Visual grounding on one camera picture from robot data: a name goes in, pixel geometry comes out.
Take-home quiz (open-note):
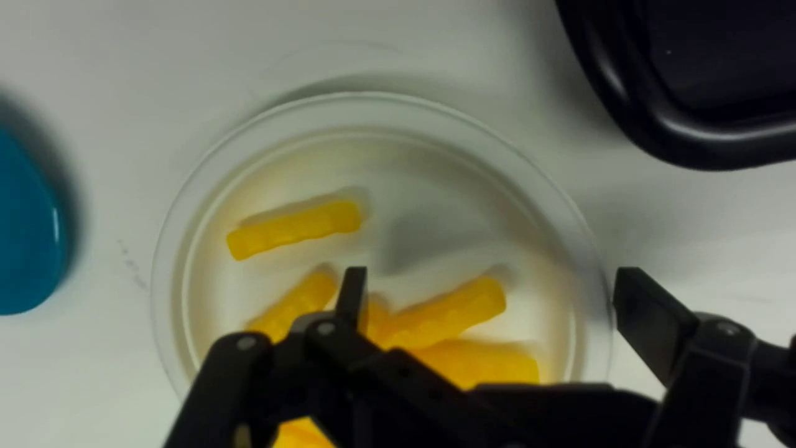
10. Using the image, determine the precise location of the yellow fry bottom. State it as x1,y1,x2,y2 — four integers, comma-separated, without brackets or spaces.
415,338,541,389

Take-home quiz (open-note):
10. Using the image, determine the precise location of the teal round plate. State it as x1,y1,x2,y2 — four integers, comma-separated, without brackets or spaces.
0,133,67,316

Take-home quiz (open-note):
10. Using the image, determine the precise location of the yellow fry left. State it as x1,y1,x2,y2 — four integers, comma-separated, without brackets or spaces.
247,266,338,342

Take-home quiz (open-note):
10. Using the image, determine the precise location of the white round plate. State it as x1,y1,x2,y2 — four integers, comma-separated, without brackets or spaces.
153,93,616,386

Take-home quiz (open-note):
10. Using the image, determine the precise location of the yellow fry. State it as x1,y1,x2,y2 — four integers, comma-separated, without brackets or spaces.
247,266,338,342
415,338,541,389
367,276,509,350
227,199,367,261

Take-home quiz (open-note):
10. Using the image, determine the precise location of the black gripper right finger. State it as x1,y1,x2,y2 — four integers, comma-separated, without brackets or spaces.
613,266,796,448

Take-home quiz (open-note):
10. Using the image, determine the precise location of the black rectangular plastic tray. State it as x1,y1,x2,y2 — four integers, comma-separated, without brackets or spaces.
555,0,796,169

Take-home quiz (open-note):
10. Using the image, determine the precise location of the yellow fry middle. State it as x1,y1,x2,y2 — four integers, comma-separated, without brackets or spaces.
367,276,509,350

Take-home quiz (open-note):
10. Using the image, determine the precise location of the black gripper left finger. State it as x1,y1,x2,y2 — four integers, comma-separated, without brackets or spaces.
164,265,469,448

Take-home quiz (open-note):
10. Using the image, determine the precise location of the yellow fry top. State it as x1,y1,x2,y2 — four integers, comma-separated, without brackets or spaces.
227,199,367,261

